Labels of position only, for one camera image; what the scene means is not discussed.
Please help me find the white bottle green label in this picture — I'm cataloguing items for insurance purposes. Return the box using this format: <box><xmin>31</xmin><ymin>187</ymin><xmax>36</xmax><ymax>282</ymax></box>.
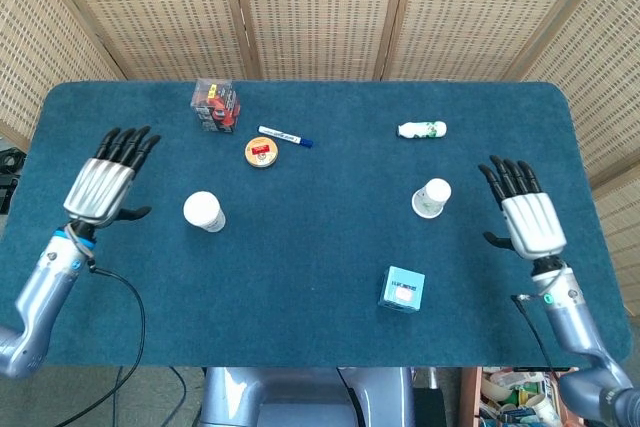
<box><xmin>396</xmin><ymin>120</ymin><xmax>448</xmax><ymax>140</ymax></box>

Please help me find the clear plastic box red toy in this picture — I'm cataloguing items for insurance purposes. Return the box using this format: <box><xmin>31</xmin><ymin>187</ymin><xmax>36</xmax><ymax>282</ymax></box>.
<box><xmin>189</xmin><ymin>78</ymin><xmax>241</xmax><ymax>136</ymax></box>

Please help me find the white marker blue cap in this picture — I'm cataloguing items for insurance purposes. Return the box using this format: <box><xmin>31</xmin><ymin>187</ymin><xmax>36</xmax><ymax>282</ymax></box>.
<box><xmin>257</xmin><ymin>125</ymin><xmax>315</xmax><ymax>150</ymax></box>

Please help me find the wooden shelf with clutter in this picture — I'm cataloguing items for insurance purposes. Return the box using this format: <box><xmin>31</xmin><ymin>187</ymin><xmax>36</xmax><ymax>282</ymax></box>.
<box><xmin>459</xmin><ymin>366</ymin><xmax>569</xmax><ymax>427</ymax></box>

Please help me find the round yellow tin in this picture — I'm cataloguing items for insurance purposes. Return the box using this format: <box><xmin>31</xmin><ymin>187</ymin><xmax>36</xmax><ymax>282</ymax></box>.
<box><xmin>244</xmin><ymin>136</ymin><xmax>281</xmax><ymax>169</ymax></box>

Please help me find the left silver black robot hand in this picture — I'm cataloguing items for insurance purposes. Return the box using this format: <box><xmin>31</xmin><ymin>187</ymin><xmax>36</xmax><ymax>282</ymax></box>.
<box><xmin>63</xmin><ymin>125</ymin><xmax>162</xmax><ymax>228</ymax></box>

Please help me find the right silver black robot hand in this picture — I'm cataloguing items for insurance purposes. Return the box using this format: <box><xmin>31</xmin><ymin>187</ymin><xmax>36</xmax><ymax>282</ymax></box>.
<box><xmin>478</xmin><ymin>155</ymin><xmax>568</xmax><ymax>261</ymax></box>

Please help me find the wicker folding screen panel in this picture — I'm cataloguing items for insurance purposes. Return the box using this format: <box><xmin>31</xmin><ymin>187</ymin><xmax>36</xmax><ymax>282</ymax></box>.
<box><xmin>227</xmin><ymin>0</ymin><xmax>416</xmax><ymax>82</ymax></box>
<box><xmin>382</xmin><ymin>0</ymin><xmax>621</xmax><ymax>83</ymax></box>
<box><xmin>0</xmin><ymin>0</ymin><xmax>126</xmax><ymax>153</ymax></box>
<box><xmin>37</xmin><ymin>0</ymin><xmax>261</xmax><ymax>82</ymax></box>
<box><xmin>519</xmin><ymin>0</ymin><xmax>640</xmax><ymax>308</ymax></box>

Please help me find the black equipment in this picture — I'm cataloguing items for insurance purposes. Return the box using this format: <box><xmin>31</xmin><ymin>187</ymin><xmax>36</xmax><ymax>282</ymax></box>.
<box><xmin>0</xmin><ymin>141</ymin><xmax>26</xmax><ymax>213</ymax></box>

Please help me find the grey-blue robot torso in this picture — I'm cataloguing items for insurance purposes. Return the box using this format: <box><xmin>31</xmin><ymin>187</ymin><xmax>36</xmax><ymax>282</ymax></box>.
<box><xmin>199</xmin><ymin>366</ymin><xmax>416</xmax><ymax>427</ymax></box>

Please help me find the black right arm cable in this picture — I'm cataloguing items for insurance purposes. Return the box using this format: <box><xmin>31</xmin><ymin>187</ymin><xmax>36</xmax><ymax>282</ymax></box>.
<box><xmin>510</xmin><ymin>294</ymin><xmax>561</xmax><ymax>381</ymax></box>

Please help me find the blue carpet table cover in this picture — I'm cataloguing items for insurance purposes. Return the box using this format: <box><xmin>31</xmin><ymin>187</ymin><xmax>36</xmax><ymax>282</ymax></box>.
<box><xmin>0</xmin><ymin>80</ymin><xmax>634</xmax><ymax>368</ymax></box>

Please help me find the single white paper cup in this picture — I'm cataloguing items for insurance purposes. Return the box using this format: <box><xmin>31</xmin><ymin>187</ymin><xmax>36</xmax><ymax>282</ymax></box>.
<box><xmin>182</xmin><ymin>190</ymin><xmax>227</xmax><ymax>234</ymax></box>

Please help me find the black floor cable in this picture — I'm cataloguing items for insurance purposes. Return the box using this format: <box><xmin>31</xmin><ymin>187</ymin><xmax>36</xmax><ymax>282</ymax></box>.
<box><xmin>162</xmin><ymin>366</ymin><xmax>189</xmax><ymax>427</ymax></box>

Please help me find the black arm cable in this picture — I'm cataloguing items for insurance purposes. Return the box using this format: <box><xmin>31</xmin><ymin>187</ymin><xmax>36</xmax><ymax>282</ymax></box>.
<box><xmin>510</xmin><ymin>294</ymin><xmax>561</xmax><ymax>381</ymax></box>
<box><xmin>54</xmin><ymin>264</ymin><xmax>148</xmax><ymax>427</ymax></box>

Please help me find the light blue speaker box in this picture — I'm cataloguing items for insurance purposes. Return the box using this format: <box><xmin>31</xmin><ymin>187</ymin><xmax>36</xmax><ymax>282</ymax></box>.
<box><xmin>377</xmin><ymin>265</ymin><xmax>426</xmax><ymax>315</ymax></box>

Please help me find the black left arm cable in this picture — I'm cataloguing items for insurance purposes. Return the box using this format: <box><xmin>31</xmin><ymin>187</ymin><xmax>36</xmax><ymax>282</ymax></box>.
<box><xmin>54</xmin><ymin>264</ymin><xmax>148</xmax><ymax>427</ymax></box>

